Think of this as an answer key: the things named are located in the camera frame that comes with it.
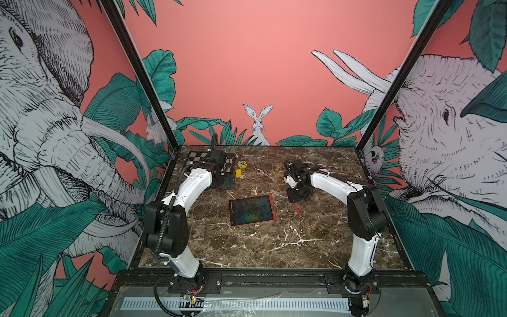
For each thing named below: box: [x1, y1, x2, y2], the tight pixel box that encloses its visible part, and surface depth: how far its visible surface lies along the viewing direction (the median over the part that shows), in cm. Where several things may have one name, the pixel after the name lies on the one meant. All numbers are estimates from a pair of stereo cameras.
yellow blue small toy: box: [237, 159, 248, 170], surface depth 113 cm
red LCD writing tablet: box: [228, 194, 278, 228], surface depth 95 cm
